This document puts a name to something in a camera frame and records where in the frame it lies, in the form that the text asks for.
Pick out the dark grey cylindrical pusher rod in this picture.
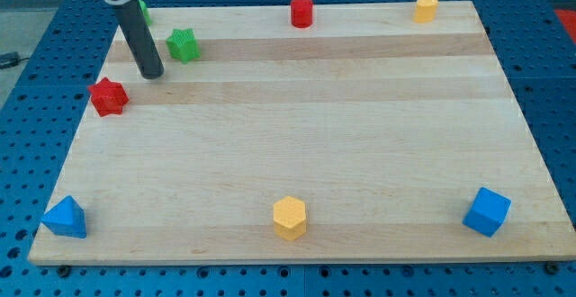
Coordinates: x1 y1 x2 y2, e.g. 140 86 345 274
112 0 164 79

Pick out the green circle block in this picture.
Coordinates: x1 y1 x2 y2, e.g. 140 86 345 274
139 0 152 26

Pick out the green star block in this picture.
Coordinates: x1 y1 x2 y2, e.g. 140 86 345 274
166 28 201 64

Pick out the red star block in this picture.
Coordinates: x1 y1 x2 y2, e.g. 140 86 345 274
88 77 129 117

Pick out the red cylinder block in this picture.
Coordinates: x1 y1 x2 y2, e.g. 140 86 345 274
290 0 314 28

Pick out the blue triangle block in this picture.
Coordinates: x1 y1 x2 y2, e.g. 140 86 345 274
41 195 87 239

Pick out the yellow hexagon block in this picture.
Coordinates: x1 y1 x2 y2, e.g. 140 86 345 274
273 196 307 241

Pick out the light wooden board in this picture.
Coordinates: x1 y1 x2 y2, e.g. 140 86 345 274
29 1 575 266

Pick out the yellow heart block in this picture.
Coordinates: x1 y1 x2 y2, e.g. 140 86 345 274
413 0 439 23

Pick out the blue cube block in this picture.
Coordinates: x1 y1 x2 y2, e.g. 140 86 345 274
463 187 511 238

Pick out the black cable plug on floor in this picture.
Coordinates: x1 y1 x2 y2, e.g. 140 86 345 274
0 51 21 69

